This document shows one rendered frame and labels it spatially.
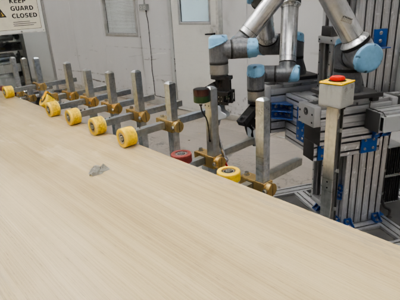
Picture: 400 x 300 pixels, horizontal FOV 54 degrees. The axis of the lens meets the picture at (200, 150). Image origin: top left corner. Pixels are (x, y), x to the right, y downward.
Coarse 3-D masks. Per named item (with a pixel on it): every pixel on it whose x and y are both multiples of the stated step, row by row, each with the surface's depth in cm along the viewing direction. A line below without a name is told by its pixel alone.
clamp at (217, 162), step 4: (196, 152) 159; (200, 152) 158; (204, 152) 158; (196, 156) 160; (204, 156) 156; (208, 156) 154; (216, 156) 154; (220, 156) 154; (208, 160) 155; (212, 160) 153; (216, 160) 152; (220, 160) 152; (224, 160) 154; (204, 164) 157; (208, 164) 155; (212, 164) 153; (216, 164) 152; (220, 164) 153; (224, 164) 155; (212, 168) 154
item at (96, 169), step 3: (93, 165) 139; (96, 165) 140; (99, 165) 141; (102, 165) 138; (105, 165) 139; (93, 168) 136; (96, 168) 137; (99, 168) 138; (102, 168) 138; (105, 168) 139; (108, 168) 139; (90, 171) 136; (93, 171) 135; (96, 171) 137; (99, 171) 135; (102, 171) 136; (90, 174) 135; (93, 174) 134; (96, 174) 135
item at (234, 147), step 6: (246, 138) 175; (252, 138) 174; (234, 144) 168; (240, 144) 169; (246, 144) 172; (252, 144) 175; (228, 150) 165; (234, 150) 167; (198, 156) 157; (222, 156) 163; (192, 162) 152; (198, 162) 154; (204, 162) 157
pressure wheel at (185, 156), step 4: (172, 152) 150; (176, 152) 150; (180, 152) 148; (184, 152) 150; (188, 152) 149; (172, 156) 147; (176, 156) 146; (180, 156) 146; (184, 156) 146; (188, 156) 146; (180, 160) 146; (184, 160) 146; (188, 160) 147
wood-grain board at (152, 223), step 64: (0, 128) 197; (64, 128) 191; (0, 192) 126; (64, 192) 124; (128, 192) 121; (192, 192) 119; (256, 192) 117; (0, 256) 93; (64, 256) 92; (128, 256) 90; (192, 256) 89; (256, 256) 88; (320, 256) 86; (384, 256) 85
